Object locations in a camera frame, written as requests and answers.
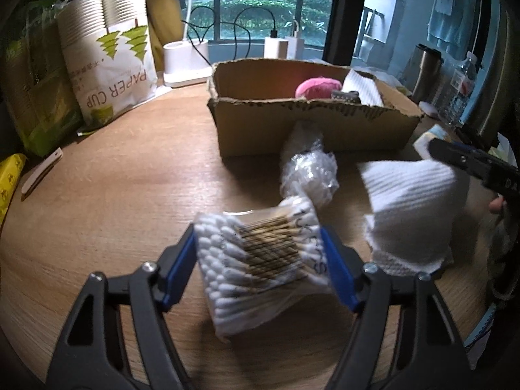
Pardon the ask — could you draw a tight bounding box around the steel thermos tumbler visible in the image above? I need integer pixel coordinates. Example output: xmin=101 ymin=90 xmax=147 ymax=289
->
xmin=411 ymin=43 xmax=443 ymax=104

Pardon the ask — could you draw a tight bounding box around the white charger with black cable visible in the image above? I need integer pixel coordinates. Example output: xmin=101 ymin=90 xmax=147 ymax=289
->
xmin=180 ymin=5 xmax=289 ymax=66

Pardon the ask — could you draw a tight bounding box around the brown cardboard box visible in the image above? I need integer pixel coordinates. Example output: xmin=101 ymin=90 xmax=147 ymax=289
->
xmin=208 ymin=58 xmax=423 ymax=158

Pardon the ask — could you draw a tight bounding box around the paper cup pack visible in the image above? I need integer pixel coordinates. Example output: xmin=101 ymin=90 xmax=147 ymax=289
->
xmin=56 ymin=0 xmax=158 ymax=130

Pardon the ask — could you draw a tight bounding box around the pink plush toy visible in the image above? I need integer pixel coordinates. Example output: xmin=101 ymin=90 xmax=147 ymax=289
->
xmin=295 ymin=77 xmax=343 ymax=99

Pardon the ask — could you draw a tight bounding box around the white waffle cloth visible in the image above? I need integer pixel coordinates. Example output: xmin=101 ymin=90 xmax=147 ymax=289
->
xmin=358 ymin=159 xmax=470 ymax=277

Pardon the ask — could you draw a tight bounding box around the white desk lamp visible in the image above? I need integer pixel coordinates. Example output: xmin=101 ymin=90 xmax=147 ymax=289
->
xmin=163 ymin=0 xmax=213 ymax=88

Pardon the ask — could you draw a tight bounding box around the cotton swab pack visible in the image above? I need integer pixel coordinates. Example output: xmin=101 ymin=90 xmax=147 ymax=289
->
xmin=194 ymin=195 xmax=332 ymax=340

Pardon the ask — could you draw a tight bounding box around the white folding knife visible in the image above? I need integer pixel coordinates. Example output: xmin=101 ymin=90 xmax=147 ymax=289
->
xmin=21 ymin=148 xmax=63 ymax=197

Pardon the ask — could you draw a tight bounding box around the white small case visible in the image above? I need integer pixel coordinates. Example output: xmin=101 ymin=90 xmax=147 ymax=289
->
xmin=419 ymin=101 xmax=439 ymax=119

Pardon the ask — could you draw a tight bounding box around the grey dotted glove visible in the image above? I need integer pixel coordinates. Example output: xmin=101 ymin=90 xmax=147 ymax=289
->
xmin=331 ymin=90 xmax=361 ymax=104

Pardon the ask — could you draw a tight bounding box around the white charger plug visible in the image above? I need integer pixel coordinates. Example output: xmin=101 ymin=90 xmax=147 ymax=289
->
xmin=286 ymin=19 xmax=304 ymax=60

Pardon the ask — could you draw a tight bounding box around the clear bubble wrap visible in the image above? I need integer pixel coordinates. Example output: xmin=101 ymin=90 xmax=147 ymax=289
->
xmin=280 ymin=121 xmax=339 ymax=209

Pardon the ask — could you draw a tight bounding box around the tissue pack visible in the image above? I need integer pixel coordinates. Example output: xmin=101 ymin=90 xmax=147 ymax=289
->
xmin=412 ymin=124 xmax=452 ymax=159

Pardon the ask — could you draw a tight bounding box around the clear water bottle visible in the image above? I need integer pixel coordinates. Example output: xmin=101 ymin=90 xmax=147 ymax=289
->
xmin=441 ymin=51 xmax=478 ymax=126

